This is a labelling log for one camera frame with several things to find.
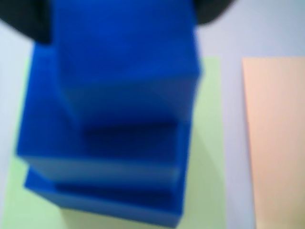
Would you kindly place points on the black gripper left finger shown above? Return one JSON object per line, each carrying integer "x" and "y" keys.
{"x": 23, "y": 16}

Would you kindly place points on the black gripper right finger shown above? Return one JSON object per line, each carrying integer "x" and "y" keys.
{"x": 209, "y": 10}

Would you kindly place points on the small blue cube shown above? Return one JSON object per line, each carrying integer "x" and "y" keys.
{"x": 124, "y": 59}

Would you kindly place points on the green paper square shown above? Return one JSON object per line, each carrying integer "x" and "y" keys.
{"x": 209, "y": 143}

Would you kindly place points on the orange paper square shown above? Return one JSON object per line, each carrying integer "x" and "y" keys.
{"x": 274, "y": 143}

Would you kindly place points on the medium blue cube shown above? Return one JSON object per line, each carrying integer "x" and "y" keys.
{"x": 43, "y": 119}

